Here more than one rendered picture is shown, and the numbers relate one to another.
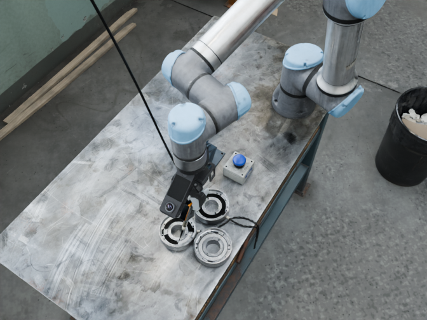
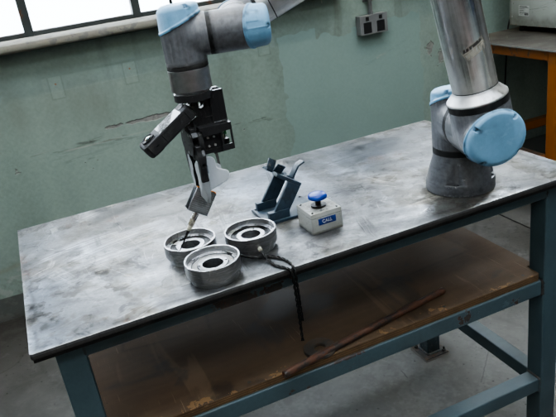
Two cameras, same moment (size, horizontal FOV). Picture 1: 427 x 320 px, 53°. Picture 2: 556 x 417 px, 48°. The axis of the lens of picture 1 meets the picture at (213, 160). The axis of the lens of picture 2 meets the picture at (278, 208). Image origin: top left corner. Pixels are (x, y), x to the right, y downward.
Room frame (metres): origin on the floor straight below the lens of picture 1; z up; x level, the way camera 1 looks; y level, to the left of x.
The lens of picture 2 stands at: (-0.30, -0.73, 1.36)
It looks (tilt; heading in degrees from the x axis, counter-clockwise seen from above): 23 degrees down; 37
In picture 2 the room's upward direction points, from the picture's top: 9 degrees counter-clockwise
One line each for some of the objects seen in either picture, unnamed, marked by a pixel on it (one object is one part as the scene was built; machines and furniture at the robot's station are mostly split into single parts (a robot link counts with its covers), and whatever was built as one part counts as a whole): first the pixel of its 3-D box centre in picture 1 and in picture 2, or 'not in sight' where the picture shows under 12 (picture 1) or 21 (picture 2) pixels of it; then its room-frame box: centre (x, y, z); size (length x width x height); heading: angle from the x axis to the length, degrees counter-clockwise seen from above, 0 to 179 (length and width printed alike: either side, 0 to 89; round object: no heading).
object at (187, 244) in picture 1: (178, 232); (191, 247); (0.50, 0.10, 0.82); 0.10 x 0.10 x 0.04
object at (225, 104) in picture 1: (218, 103); (237, 26); (0.62, -0.01, 1.23); 0.11 x 0.11 x 0.08; 40
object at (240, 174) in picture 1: (239, 166); (322, 213); (0.72, -0.08, 0.82); 0.08 x 0.07 x 0.05; 147
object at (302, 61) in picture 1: (302, 68); (459, 114); (0.99, -0.29, 0.97); 0.13 x 0.12 x 0.14; 40
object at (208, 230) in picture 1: (213, 247); (213, 266); (0.46, 0.00, 0.82); 0.10 x 0.10 x 0.04
